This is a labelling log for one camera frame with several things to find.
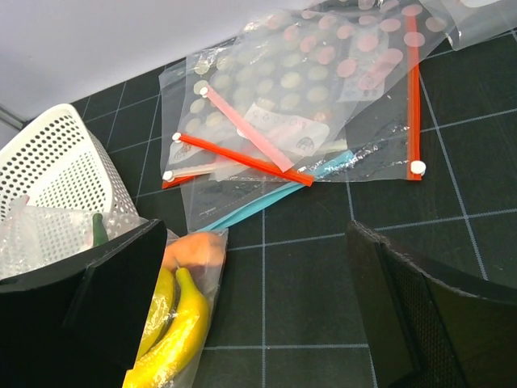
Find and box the pink dotted zip bag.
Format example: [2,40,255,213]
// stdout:
[177,1,446,171]

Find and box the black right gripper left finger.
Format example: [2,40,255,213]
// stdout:
[1,220,167,387]

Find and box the yellow toy banana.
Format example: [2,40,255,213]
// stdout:
[123,268,210,387]

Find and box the orange zipper clear bag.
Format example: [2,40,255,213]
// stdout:
[159,3,435,186]

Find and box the far labelled orange zip bag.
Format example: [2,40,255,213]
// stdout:
[422,0,516,51]

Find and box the pink zipper clear bag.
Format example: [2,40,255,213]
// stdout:
[1,196,228,387]

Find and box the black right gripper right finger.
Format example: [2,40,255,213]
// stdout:
[346,221,516,387]

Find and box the blue zipper clear bag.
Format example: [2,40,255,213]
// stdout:
[181,149,355,234]

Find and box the left aluminium frame post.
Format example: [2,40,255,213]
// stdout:
[0,105,24,130]

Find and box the black cutting mat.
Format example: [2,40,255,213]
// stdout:
[68,32,517,388]

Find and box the white perforated plastic basket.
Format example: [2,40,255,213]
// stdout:
[1,104,141,247]

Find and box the green toy chili pepper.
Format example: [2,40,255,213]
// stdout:
[92,213,109,247]

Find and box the orange maroon toy steak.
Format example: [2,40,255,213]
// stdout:
[162,232,226,271]

